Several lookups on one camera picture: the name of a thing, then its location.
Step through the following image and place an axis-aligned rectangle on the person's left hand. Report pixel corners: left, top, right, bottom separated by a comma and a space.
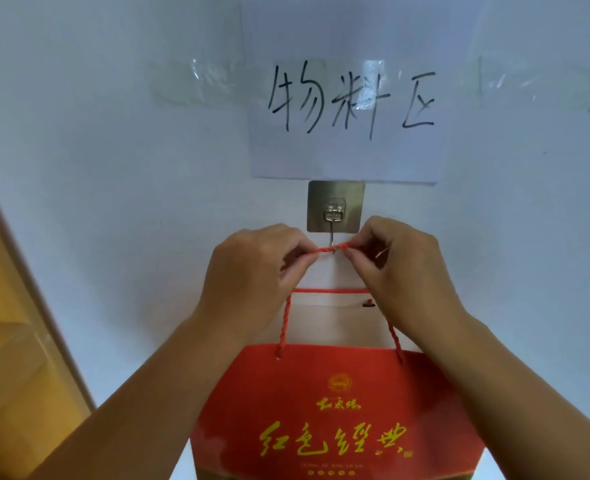
194, 223, 321, 346

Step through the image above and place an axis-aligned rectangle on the person's right hand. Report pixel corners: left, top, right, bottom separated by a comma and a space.
342, 216, 472, 341

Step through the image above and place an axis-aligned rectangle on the red paper gift bag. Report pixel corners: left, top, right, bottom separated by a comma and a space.
189, 242, 486, 480

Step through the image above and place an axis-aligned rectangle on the person's left forearm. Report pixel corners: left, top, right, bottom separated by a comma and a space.
26, 313, 257, 480

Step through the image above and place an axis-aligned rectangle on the person's right forearm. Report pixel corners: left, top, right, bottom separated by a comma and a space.
419, 314, 590, 480

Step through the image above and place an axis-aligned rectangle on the white paper sign, handwritten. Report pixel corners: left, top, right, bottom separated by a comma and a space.
240, 0, 481, 185

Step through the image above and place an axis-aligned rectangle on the clear tape strip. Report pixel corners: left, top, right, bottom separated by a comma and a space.
454, 55, 590, 114
149, 59, 247, 108

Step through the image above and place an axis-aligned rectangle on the metal adhesive wall hook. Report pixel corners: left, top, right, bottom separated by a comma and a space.
307, 180, 366, 254

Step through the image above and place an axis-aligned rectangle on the wooden door frame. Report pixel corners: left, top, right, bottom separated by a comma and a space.
0, 154, 96, 480

